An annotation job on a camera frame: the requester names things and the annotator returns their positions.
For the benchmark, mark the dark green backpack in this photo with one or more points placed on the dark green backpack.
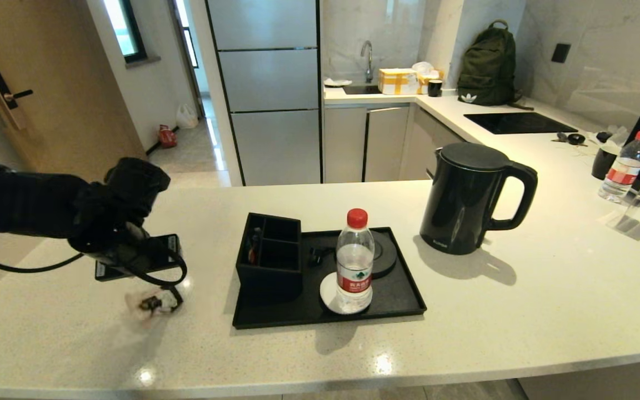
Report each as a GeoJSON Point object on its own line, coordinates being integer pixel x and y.
{"type": "Point", "coordinates": [489, 66]}

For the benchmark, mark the red bag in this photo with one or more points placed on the red bag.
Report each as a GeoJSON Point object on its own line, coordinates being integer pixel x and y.
{"type": "Point", "coordinates": [168, 138]}

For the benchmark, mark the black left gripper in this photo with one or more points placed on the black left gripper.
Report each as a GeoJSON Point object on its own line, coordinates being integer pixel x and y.
{"type": "Point", "coordinates": [131, 253]}

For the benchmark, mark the black wall socket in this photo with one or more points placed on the black wall socket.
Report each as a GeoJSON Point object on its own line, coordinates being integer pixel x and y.
{"type": "Point", "coordinates": [561, 53]}

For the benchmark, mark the dark-framed window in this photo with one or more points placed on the dark-framed window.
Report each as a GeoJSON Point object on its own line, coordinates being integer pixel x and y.
{"type": "Point", "coordinates": [125, 28]}

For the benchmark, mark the crumpled white plastic bag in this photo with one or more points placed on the crumpled white plastic bag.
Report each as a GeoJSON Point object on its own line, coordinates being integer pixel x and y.
{"type": "Point", "coordinates": [424, 68]}

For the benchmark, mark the clear acrylic sign holder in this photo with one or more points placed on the clear acrylic sign holder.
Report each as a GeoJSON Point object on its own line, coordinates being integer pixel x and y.
{"type": "Point", "coordinates": [634, 214]}

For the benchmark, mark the black organizer box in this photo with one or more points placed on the black organizer box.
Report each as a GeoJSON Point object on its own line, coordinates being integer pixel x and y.
{"type": "Point", "coordinates": [270, 286]}

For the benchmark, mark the red sachet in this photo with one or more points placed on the red sachet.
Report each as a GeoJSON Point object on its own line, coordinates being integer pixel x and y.
{"type": "Point", "coordinates": [252, 253]}

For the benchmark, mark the black electric kettle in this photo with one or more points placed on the black electric kettle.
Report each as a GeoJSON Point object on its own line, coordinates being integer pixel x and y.
{"type": "Point", "coordinates": [464, 194]}

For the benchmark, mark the crumpled white tissue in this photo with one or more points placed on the crumpled white tissue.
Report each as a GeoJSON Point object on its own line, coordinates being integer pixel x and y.
{"type": "Point", "coordinates": [617, 136]}

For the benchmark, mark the white cloth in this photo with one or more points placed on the white cloth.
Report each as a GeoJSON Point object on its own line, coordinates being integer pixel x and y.
{"type": "Point", "coordinates": [338, 83]}

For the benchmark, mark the red-label water bottle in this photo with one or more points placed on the red-label water bottle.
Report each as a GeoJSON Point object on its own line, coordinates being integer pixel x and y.
{"type": "Point", "coordinates": [355, 261]}
{"type": "Point", "coordinates": [625, 164]}

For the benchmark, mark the yellow-taped cardboard box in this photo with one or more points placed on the yellow-taped cardboard box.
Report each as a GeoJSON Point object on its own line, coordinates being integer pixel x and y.
{"type": "Point", "coordinates": [398, 82]}

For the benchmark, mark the brown wooden door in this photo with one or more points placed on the brown wooden door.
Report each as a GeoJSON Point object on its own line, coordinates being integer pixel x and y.
{"type": "Point", "coordinates": [64, 83]}

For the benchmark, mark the black mug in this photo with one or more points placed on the black mug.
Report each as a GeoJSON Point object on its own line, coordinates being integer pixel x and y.
{"type": "Point", "coordinates": [435, 89]}

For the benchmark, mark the chrome kitchen faucet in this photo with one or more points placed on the chrome kitchen faucet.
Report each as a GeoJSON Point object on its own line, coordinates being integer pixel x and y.
{"type": "Point", "coordinates": [368, 58]}

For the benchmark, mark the kitchen sink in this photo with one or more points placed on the kitchen sink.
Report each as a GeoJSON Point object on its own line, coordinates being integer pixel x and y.
{"type": "Point", "coordinates": [361, 90]}

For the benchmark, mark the black round kettle base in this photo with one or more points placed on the black round kettle base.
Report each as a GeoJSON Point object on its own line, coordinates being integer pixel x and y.
{"type": "Point", "coordinates": [385, 253]}

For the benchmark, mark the pink white tea packet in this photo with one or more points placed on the pink white tea packet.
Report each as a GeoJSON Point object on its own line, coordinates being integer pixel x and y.
{"type": "Point", "coordinates": [142, 312]}

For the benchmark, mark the white round coaster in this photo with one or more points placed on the white round coaster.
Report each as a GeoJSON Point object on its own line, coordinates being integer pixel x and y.
{"type": "Point", "coordinates": [328, 294]}

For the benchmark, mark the black keys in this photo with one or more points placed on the black keys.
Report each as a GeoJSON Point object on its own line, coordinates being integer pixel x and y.
{"type": "Point", "coordinates": [574, 139]}

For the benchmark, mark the black serving tray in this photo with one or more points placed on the black serving tray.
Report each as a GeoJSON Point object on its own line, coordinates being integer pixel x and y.
{"type": "Point", "coordinates": [392, 297]}

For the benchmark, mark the white kitchen base cabinets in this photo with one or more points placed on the white kitchen base cabinets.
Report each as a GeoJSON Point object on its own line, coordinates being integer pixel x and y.
{"type": "Point", "coordinates": [386, 139]}

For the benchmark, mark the silver tall refrigerator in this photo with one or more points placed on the silver tall refrigerator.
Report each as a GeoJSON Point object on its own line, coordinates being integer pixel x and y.
{"type": "Point", "coordinates": [267, 89]}

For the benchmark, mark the black induction cooktop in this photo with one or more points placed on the black induction cooktop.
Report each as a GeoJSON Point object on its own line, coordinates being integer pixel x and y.
{"type": "Point", "coordinates": [520, 123]}

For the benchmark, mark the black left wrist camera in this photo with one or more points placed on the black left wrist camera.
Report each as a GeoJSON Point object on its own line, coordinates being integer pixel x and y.
{"type": "Point", "coordinates": [134, 186]}

